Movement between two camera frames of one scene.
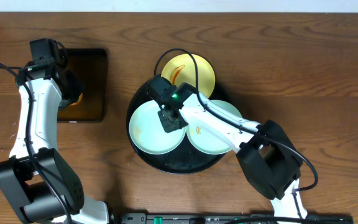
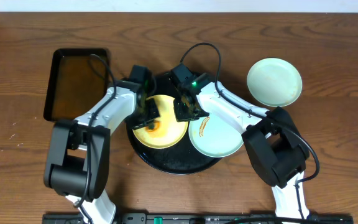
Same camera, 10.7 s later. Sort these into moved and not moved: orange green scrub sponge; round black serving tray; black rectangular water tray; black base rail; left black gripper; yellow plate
Moved: yellow plate; orange green scrub sponge; left black gripper
Not moved: black base rail; black rectangular water tray; round black serving tray
